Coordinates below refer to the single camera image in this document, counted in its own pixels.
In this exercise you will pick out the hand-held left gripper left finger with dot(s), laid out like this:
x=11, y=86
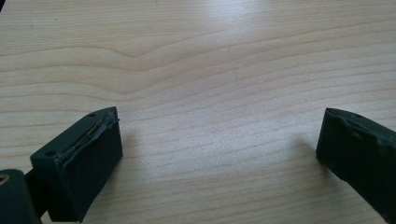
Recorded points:
x=81, y=161

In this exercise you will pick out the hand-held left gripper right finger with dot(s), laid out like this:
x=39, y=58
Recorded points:
x=358, y=149

